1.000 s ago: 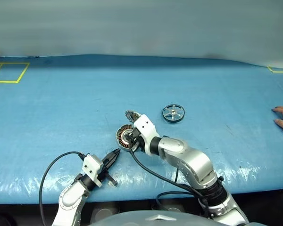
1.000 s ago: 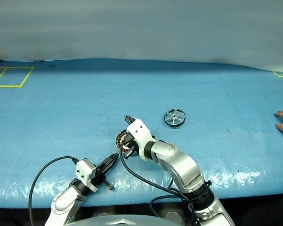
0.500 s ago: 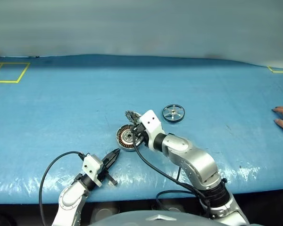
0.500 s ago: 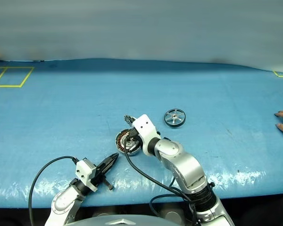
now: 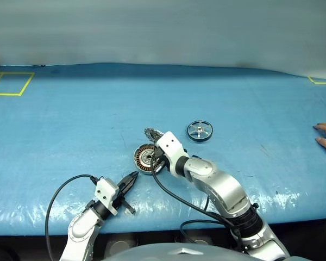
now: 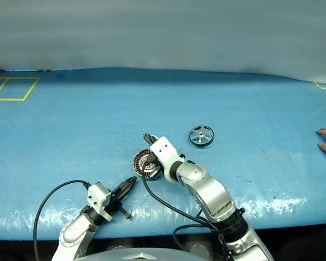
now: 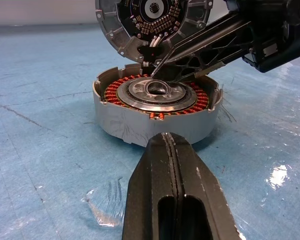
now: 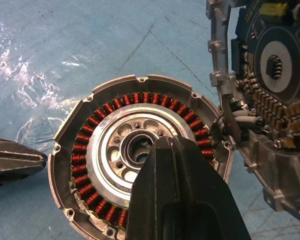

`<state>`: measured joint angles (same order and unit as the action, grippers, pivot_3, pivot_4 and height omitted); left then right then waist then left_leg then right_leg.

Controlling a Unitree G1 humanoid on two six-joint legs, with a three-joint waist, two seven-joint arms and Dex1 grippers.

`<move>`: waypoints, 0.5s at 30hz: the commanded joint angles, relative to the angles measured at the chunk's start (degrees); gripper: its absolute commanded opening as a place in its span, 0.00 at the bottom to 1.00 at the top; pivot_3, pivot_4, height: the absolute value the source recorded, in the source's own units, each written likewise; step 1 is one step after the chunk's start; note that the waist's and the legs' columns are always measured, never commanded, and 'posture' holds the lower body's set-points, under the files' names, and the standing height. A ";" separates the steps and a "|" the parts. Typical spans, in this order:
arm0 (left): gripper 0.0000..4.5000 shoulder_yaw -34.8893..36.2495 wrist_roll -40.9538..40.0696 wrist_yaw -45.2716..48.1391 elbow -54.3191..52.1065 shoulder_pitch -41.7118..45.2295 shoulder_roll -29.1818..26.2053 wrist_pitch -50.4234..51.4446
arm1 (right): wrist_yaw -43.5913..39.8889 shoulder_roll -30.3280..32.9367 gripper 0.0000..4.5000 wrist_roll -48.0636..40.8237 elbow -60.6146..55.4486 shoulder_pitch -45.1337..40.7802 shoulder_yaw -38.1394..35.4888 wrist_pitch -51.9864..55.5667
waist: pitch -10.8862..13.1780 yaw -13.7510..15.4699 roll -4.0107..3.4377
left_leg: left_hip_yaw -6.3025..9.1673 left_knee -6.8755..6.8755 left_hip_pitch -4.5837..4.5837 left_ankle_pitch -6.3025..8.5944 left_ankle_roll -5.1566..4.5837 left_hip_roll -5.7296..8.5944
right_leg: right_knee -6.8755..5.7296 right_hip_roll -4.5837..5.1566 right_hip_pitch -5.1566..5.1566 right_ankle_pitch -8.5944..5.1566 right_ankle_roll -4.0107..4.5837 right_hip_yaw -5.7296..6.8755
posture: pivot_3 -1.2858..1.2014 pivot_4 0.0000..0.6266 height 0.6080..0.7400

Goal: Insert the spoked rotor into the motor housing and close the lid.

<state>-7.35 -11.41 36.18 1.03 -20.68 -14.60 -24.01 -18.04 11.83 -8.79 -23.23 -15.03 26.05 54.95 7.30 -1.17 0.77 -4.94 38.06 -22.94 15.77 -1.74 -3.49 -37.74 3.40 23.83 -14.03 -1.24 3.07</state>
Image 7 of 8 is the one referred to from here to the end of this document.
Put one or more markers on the silver motor stator copper windings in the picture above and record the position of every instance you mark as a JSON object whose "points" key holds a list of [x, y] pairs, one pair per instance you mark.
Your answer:
{"points": [[165, 120]]}

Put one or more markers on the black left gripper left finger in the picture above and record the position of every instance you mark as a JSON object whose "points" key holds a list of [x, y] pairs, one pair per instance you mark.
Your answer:
{"points": [[150, 187]]}

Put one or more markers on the blue plastic table cover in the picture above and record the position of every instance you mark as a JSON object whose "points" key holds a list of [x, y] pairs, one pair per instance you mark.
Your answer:
{"points": [[40, 162]]}

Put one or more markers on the silver motor rotor disc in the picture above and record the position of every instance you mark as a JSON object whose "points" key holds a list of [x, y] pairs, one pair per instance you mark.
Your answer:
{"points": [[115, 27]]}

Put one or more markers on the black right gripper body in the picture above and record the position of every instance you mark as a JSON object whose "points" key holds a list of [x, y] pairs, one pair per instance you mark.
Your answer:
{"points": [[272, 32]]}

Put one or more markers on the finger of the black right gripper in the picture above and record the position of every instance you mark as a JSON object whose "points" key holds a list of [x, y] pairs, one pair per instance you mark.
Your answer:
{"points": [[210, 69], [205, 47]]}

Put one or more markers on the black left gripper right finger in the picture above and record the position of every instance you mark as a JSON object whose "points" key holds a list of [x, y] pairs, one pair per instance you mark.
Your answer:
{"points": [[205, 190]]}

